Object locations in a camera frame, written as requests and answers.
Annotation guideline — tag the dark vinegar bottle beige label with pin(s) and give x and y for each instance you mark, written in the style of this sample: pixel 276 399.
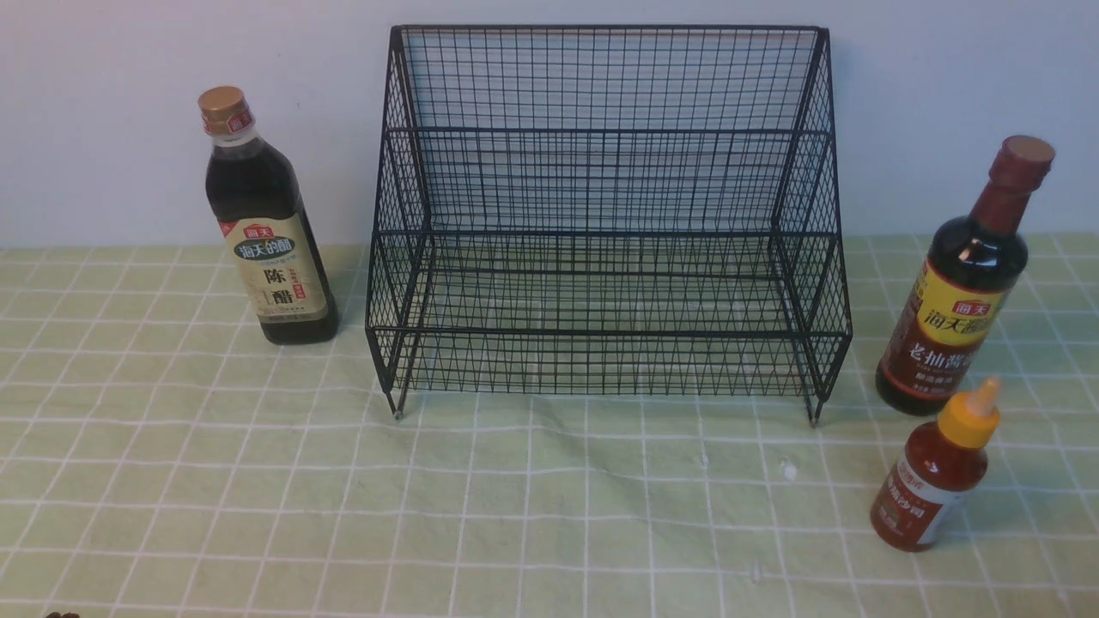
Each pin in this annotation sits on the dark vinegar bottle beige label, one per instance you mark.
pixel 254 193

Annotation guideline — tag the soy sauce bottle red cap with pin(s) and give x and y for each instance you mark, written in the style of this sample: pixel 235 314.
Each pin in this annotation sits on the soy sauce bottle red cap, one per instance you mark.
pixel 970 269

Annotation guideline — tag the chili sauce bottle yellow cap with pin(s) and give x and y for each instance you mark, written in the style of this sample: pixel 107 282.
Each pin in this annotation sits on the chili sauce bottle yellow cap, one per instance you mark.
pixel 941 463

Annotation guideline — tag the green checked tablecloth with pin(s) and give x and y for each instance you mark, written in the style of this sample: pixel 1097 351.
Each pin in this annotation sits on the green checked tablecloth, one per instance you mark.
pixel 161 459

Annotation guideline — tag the black wire shelf rack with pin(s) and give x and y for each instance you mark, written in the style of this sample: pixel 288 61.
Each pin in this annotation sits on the black wire shelf rack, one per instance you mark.
pixel 617 210

